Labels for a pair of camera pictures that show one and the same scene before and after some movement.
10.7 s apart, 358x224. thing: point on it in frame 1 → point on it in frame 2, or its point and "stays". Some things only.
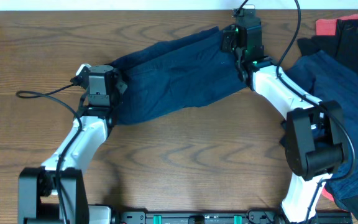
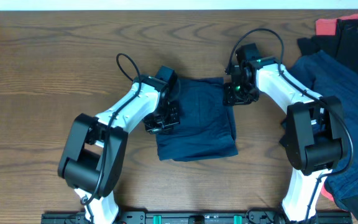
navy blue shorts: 179,73 → 207,128
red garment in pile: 326,26 stays
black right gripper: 228,36 → 230,99
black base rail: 220,218 stays
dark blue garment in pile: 357,95 stays
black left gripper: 121,86 → 174,112
